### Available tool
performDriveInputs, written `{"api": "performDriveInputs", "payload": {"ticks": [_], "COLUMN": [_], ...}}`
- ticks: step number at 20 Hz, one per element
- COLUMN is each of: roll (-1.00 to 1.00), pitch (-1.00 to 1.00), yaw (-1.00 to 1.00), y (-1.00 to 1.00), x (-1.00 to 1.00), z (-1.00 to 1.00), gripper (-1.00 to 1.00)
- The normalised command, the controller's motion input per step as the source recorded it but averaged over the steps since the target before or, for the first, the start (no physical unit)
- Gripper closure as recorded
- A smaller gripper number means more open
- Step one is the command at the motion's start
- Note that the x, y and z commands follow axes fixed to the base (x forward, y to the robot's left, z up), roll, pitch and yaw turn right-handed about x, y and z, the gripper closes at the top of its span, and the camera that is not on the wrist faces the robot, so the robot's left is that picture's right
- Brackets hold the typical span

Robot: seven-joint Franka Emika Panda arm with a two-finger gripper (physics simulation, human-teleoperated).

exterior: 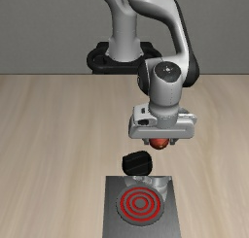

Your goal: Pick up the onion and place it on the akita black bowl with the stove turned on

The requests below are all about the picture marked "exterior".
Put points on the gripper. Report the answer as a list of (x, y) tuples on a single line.
[(162, 130)]

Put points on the red onion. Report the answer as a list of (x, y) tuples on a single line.
[(158, 143)]

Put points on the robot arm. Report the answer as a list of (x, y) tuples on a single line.
[(124, 31)]

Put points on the grey stove plate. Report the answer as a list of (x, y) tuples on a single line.
[(141, 209)]

